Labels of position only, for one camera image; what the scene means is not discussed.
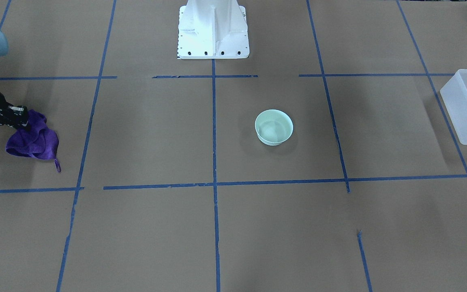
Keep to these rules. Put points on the purple microfiber cloth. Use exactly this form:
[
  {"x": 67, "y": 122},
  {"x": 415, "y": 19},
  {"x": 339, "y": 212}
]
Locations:
[{"x": 36, "y": 140}]

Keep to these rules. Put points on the mint green bowl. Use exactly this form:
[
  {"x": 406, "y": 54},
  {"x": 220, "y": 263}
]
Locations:
[{"x": 273, "y": 127}]

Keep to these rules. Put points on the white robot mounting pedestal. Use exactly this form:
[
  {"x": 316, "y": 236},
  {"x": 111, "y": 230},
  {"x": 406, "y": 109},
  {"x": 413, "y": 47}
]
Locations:
[{"x": 212, "y": 29}]

